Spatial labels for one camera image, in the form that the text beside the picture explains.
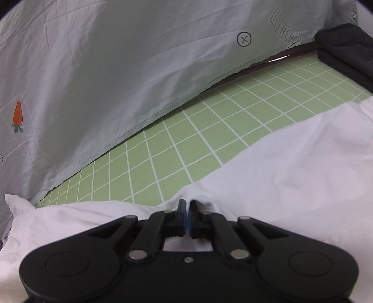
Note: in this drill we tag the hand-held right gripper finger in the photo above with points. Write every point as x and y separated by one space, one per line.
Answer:
184 224
190 224

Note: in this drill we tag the white pants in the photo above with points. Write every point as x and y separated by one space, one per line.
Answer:
291 160

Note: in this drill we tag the black folded clothes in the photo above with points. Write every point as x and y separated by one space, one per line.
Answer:
346 46

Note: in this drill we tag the grey printed curtain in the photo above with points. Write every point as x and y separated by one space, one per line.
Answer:
116 72

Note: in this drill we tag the dark bed frame rail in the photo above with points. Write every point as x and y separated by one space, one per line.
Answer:
297 49

